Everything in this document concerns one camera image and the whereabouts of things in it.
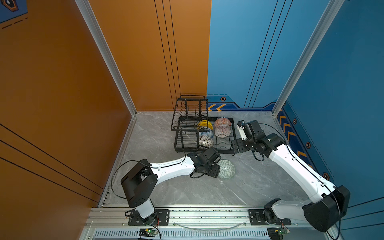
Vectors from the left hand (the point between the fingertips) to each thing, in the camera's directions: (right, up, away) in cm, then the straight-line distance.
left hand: (216, 170), depth 83 cm
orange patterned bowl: (+8, +29, +26) cm, 39 cm away
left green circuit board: (-33, -26, -12) cm, 44 cm away
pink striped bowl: (+7, +21, +22) cm, 31 cm away
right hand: (+12, +16, -3) cm, 20 cm away
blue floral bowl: (-3, +20, +20) cm, 28 cm away
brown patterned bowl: (-5, +15, +17) cm, 23 cm away
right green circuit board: (+27, -26, -12) cm, 40 cm away
